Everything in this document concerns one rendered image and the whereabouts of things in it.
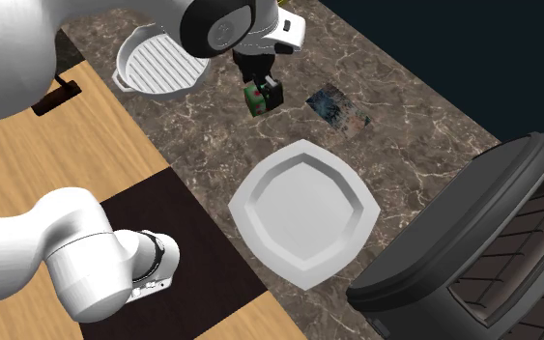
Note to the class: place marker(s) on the white ribbed grill pan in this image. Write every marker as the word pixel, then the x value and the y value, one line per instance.
pixel 158 66

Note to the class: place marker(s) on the dark grey countertop oven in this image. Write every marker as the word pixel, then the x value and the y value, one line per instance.
pixel 441 226

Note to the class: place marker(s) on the flat book with blue picture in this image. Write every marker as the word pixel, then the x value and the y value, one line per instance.
pixel 338 111

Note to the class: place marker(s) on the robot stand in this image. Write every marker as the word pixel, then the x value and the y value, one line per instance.
pixel 205 282

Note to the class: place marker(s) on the white rounded square plate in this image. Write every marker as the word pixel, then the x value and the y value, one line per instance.
pixel 304 212

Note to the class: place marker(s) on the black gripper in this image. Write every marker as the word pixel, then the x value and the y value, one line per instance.
pixel 254 61

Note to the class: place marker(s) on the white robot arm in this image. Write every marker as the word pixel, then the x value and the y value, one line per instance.
pixel 7 47

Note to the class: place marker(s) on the green cube with red dots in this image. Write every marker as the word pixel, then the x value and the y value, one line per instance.
pixel 254 101

